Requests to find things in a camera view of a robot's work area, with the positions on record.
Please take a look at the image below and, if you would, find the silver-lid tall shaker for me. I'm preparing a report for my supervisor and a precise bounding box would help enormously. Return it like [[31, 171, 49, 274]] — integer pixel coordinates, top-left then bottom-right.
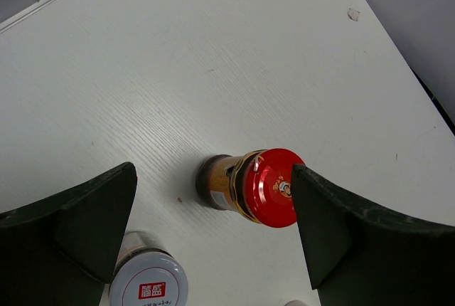
[[284, 300, 308, 306]]

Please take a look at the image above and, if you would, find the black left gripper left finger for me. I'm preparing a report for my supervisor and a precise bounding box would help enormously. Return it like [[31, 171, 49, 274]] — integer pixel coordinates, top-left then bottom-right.
[[1, 162, 137, 305]]

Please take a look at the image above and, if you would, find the white-lid sauce jar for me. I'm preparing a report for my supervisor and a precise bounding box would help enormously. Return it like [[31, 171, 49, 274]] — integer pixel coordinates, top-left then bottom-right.
[[108, 231, 188, 306]]

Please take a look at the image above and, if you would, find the small paper scrap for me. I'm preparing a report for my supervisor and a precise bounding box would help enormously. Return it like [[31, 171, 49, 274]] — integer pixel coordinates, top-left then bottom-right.
[[347, 8, 360, 21]]

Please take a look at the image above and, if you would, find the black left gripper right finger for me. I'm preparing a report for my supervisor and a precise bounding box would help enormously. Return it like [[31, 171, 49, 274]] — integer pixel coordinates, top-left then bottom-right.
[[291, 164, 454, 305]]

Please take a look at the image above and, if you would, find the red-lid sauce jar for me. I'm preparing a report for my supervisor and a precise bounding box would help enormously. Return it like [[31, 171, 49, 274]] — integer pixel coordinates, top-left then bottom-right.
[[195, 148, 304, 228]]

